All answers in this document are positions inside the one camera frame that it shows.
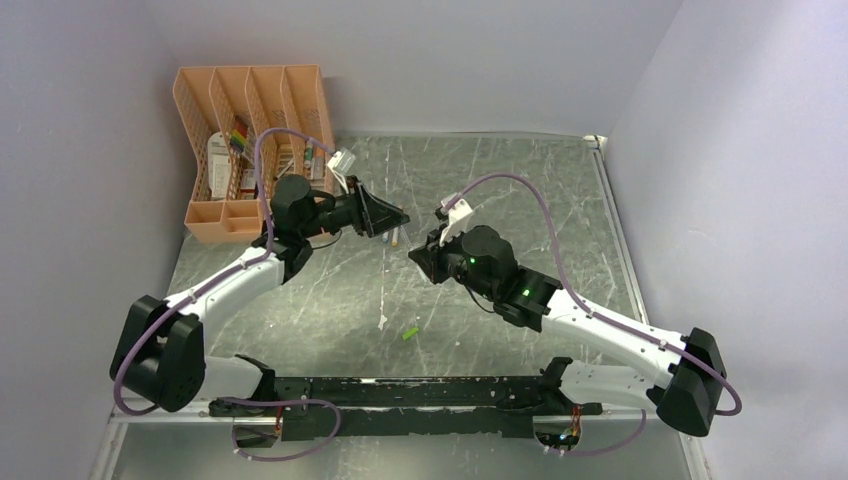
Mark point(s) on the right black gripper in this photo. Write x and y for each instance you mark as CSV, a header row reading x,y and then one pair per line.
x,y
431,256

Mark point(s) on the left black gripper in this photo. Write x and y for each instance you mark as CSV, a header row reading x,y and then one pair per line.
x,y
378,216

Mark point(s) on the green pen cap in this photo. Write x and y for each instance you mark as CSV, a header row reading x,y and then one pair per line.
x,y
410,333

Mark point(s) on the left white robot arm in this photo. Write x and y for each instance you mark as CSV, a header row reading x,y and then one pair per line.
x,y
162,360

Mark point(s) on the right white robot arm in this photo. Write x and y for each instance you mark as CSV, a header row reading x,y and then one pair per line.
x,y
678,376

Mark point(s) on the colored markers pack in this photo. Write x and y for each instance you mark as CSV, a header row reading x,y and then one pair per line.
x,y
239,136

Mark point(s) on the white booklet in organizer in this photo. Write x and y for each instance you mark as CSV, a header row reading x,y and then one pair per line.
x,y
218,166

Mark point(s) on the orange file organizer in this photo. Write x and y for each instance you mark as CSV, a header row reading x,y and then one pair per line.
x,y
290,133

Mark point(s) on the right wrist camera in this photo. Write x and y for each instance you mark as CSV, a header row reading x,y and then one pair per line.
x,y
453,221

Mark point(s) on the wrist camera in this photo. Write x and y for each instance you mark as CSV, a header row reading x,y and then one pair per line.
x,y
453,221
339,165

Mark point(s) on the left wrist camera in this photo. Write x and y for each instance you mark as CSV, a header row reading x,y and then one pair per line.
x,y
339,165

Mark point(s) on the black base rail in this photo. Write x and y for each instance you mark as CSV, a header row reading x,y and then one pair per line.
x,y
352,406

